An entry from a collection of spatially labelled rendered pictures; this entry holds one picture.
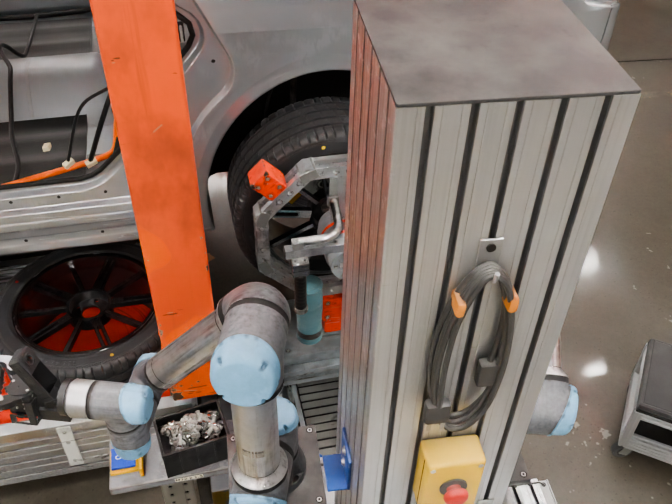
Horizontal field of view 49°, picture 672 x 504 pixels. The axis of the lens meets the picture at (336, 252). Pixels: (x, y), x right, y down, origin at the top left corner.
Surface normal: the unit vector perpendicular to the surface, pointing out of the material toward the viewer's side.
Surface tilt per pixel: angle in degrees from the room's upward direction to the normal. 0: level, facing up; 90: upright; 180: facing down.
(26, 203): 90
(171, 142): 90
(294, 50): 90
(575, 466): 0
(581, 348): 0
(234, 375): 83
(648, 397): 0
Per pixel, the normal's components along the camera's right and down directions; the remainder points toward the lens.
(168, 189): 0.22, 0.66
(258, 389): -0.12, 0.56
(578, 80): 0.02, -0.74
